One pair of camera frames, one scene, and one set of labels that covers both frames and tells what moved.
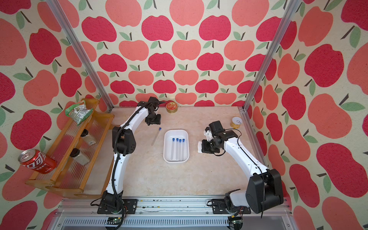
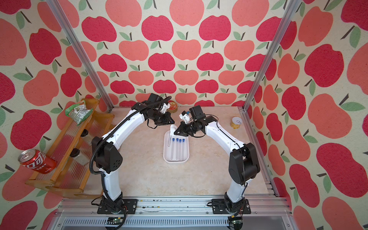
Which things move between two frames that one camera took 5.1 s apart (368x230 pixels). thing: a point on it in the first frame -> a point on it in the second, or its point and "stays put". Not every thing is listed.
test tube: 182,149 stays put
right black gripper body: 207,148 -> 190,128
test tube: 156,136 -> 169,139
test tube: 177,148 stays put
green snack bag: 78,112 stays put
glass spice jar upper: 87,137 stays put
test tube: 173,142 stays put
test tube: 179,143 stays put
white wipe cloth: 199,147 -> 173,128
